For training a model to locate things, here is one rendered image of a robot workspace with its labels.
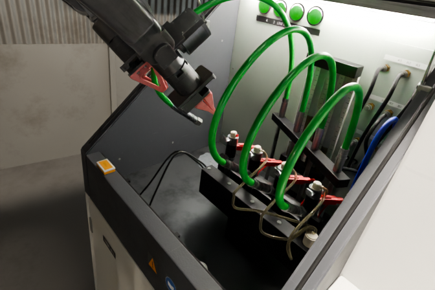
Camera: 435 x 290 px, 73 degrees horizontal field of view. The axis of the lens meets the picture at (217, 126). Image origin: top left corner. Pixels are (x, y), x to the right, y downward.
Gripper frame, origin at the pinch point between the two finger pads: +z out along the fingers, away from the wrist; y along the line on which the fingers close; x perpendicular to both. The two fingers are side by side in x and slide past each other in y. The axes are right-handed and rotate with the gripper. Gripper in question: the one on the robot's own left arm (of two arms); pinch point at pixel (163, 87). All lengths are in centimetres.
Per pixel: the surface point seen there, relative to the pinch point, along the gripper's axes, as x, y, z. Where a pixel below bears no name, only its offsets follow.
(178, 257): 16.4, -20.7, 26.1
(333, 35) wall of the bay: -41.3, 10.8, 19.3
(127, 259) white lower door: 36.8, -3.9, 26.7
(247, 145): -8.5, -22.7, 16.4
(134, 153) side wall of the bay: 25.7, 21.0, 9.5
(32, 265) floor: 126, 62, 24
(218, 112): -7.9, -17.4, 9.7
